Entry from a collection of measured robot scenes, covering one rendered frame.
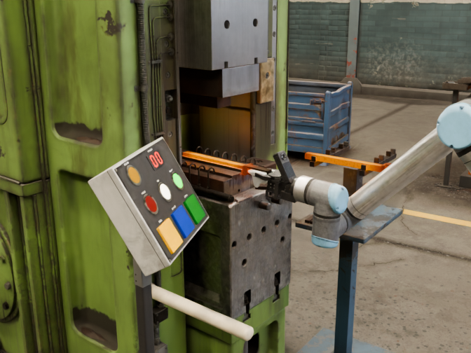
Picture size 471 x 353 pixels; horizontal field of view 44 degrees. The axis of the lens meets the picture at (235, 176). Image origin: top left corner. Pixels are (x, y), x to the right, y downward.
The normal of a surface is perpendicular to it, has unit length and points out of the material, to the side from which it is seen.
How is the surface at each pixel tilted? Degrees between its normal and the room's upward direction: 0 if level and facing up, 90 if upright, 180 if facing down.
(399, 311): 0
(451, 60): 89
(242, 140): 90
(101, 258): 90
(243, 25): 90
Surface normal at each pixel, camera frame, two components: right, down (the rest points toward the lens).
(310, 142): -0.46, 0.26
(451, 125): -0.64, 0.13
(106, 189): -0.25, 0.29
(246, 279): 0.77, 0.18
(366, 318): 0.00, -0.96
